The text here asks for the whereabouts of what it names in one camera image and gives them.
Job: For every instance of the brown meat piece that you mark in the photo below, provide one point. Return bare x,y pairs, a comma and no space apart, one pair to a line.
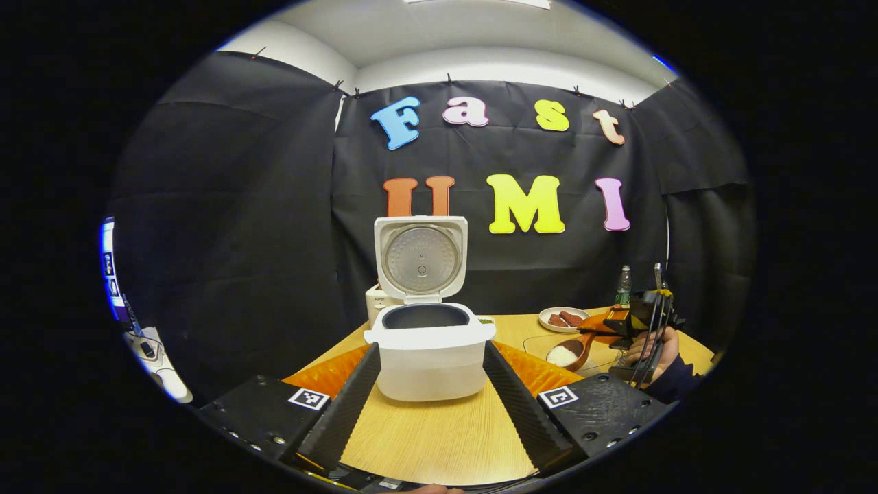
571,318
557,320

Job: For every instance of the clear plastic bottle green label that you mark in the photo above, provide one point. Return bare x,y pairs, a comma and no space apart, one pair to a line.
623,291

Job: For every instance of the white toaster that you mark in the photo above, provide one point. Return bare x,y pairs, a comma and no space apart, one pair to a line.
376,305

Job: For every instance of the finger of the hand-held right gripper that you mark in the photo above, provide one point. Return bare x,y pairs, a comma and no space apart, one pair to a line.
607,326

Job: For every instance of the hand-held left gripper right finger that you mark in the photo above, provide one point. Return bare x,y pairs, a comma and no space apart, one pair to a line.
521,415

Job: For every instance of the black backdrop cloth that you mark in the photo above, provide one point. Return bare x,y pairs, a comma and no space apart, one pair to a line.
240,240

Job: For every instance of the clear box of rice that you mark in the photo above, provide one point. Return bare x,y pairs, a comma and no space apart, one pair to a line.
538,346

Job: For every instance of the white round plate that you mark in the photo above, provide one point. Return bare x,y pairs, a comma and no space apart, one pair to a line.
545,324

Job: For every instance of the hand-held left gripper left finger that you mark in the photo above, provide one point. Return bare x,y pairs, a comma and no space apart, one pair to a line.
343,415

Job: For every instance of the white rice cooker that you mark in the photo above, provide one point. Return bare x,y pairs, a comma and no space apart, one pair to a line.
429,370

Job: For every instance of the large ceiling light panel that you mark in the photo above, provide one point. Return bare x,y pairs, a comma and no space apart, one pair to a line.
480,3

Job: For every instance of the brown wooden spoon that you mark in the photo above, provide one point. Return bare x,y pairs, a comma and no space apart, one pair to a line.
584,341

